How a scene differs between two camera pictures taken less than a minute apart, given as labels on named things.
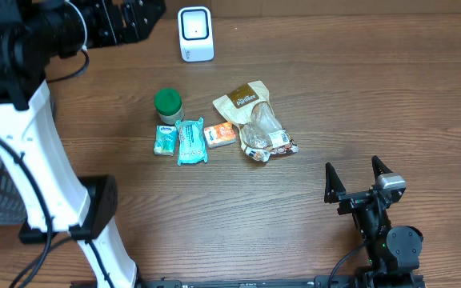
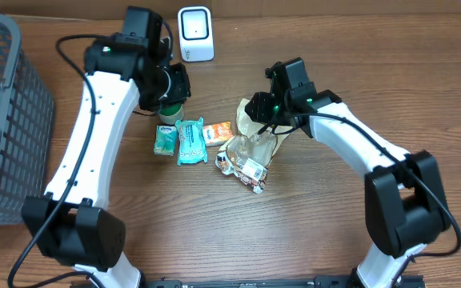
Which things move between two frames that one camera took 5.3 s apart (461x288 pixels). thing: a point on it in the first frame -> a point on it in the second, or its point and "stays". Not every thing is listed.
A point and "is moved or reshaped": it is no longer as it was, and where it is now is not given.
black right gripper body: (354, 202) -> (270, 110)
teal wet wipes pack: (192, 144) stays
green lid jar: (169, 106) stays
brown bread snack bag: (249, 107) is moved or reshaped
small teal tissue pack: (164, 141) stays
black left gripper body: (107, 27) -> (179, 87)
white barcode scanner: (195, 34) stays
